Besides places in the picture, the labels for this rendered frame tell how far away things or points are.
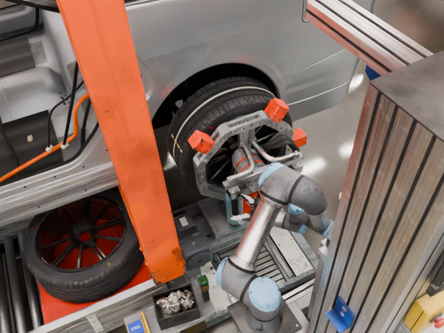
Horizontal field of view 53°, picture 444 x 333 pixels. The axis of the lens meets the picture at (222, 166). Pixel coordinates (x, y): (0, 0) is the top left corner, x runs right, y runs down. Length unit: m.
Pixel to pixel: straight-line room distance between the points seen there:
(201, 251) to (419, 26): 3.56
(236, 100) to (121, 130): 0.82
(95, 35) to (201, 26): 0.82
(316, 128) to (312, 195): 2.17
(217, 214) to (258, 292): 1.27
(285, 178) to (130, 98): 0.62
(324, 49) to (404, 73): 1.56
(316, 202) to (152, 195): 0.63
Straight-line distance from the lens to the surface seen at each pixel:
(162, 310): 2.24
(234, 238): 2.86
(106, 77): 1.37
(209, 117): 2.13
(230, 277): 1.73
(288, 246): 2.93
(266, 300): 1.68
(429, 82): 0.94
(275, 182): 1.63
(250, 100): 2.18
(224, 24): 2.07
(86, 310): 2.52
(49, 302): 2.76
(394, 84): 0.91
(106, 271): 2.46
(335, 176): 3.42
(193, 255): 2.55
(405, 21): 5.27
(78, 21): 1.27
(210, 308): 2.32
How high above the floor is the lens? 2.57
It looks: 48 degrees down
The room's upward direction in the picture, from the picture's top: 4 degrees counter-clockwise
